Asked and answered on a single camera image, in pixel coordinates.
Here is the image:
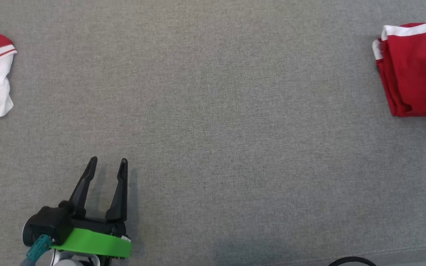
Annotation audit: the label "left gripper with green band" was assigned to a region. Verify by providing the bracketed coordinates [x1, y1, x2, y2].
[51, 156, 132, 259]

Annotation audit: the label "red shorts with white trim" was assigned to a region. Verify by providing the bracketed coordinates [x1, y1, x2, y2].
[372, 20, 426, 118]

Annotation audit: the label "teal cable plug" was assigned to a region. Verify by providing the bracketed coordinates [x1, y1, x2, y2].
[20, 234, 53, 266]

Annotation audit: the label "thin black cable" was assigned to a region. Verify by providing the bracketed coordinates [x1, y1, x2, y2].
[327, 256, 378, 266]

